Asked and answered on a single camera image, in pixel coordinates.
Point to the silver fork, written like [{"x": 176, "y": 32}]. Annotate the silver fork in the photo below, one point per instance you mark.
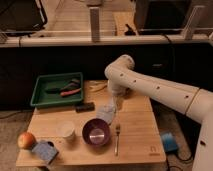
[{"x": 118, "y": 128}]

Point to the white vertical post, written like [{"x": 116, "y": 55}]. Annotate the white vertical post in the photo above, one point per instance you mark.
[{"x": 94, "y": 23}]

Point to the blue box on floor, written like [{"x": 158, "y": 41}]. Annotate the blue box on floor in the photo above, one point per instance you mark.
[{"x": 169, "y": 142}]

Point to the light blue towel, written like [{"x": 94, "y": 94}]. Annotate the light blue towel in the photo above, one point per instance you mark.
[{"x": 106, "y": 113}]

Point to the banana peel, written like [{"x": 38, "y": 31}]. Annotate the banana peel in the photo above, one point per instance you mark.
[{"x": 96, "y": 86}]

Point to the red handled tool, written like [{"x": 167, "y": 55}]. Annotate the red handled tool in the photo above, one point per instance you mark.
[{"x": 71, "y": 92}]

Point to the white paper cup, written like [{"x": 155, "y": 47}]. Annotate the white paper cup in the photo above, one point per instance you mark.
[{"x": 66, "y": 130}]

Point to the white horizontal rail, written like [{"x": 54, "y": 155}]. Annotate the white horizontal rail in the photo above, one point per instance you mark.
[{"x": 103, "y": 40}]

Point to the blue sponge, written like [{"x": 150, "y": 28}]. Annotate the blue sponge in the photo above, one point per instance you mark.
[{"x": 45, "y": 150}]

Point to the black monitor left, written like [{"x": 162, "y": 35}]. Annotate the black monitor left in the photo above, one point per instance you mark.
[{"x": 22, "y": 15}]

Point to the purple bowl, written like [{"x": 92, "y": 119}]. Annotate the purple bowl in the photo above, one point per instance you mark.
[{"x": 96, "y": 132}]

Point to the black monitor right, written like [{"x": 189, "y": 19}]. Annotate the black monitor right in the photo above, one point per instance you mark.
[{"x": 154, "y": 17}]

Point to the green plastic tray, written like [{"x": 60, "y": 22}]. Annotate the green plastic tray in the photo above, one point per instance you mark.
[{"x": 41, "y": 99}]

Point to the black rectangular block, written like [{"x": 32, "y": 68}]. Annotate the black rectangular block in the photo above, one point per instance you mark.
[{"x": 84, "y": 107}]

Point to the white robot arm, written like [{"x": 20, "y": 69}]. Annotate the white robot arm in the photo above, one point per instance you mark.
[{"x": 193, "y": 102}]

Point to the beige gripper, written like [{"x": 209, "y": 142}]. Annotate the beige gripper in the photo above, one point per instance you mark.
[{"x": 113, "y": 101}]

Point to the red apple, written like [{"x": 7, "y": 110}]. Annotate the red apple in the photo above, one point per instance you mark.
[{"x": 26, "y": 140}]

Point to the black monitor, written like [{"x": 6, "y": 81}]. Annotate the black monitor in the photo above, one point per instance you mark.
[
  {"x": 154, "y": 17},
  {"x": 22, "y": 15}
]

